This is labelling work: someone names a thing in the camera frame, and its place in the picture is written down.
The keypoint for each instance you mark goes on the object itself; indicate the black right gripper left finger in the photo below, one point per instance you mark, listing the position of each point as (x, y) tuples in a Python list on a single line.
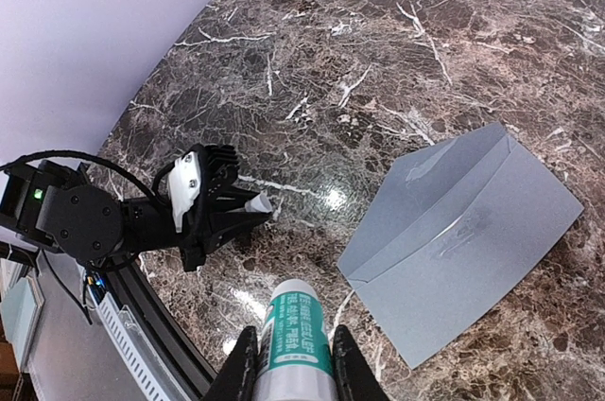
[(236, 378)]

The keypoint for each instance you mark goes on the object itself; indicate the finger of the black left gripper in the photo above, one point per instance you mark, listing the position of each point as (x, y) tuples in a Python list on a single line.
[(226, 226), (227, 198)]

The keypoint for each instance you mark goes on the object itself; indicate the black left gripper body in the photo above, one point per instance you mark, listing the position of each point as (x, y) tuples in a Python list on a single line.
[(199, 238)]

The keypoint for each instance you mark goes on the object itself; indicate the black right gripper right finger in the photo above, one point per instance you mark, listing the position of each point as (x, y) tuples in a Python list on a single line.
[(354, 378)]

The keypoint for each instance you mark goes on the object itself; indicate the white glue stick cap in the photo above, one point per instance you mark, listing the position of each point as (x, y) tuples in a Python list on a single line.
[(259, 204)]

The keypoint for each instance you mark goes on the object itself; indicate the white green glue stick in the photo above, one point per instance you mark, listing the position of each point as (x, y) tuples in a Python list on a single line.
[(295, 361)]

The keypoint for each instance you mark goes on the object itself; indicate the grey envelope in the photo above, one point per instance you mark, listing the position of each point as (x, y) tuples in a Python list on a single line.
[(451, 231)]

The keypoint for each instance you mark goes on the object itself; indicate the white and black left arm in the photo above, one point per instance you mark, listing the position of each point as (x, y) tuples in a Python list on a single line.
[(57, 209)]

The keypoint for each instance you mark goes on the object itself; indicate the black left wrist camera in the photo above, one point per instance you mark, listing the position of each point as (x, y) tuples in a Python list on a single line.
[(180, 183)]

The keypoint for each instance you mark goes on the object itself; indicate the black table edge rail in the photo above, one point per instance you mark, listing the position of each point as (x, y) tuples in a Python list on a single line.
[(187, 373)]

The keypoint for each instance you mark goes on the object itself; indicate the grey slotted cable duct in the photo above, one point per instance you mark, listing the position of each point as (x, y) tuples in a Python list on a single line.
[(134, 349)]

